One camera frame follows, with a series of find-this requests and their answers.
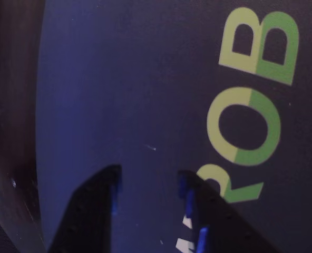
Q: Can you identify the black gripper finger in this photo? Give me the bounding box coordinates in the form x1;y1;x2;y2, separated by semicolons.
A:
177;170;278;253
47;164;123;253

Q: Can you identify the grey mat with WOWROBO print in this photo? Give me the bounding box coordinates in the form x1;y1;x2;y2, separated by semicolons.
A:
36;0;312;253

